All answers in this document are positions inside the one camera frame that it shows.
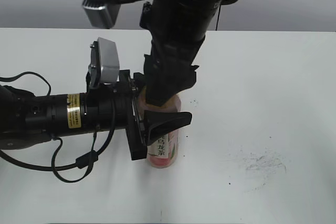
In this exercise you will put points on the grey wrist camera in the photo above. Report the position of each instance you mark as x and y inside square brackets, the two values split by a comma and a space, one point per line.
[104, 63]
[102, 9]

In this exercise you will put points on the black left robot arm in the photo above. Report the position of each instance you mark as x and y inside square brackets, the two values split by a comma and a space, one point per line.
[27, 120]

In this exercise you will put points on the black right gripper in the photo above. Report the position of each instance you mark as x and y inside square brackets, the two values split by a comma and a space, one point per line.
[169, 68]

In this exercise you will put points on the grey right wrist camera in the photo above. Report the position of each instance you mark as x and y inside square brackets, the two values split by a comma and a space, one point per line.
[102, 9]

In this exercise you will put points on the oolong tea bottle pink label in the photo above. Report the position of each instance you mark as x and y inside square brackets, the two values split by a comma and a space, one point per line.
[163, 152]

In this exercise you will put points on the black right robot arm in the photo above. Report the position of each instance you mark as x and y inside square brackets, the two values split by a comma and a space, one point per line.
[178, 30]

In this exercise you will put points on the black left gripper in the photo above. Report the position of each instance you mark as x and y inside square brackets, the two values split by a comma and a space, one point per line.
[110, 107]

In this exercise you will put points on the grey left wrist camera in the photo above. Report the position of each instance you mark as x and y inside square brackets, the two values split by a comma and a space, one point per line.
[104, 63]

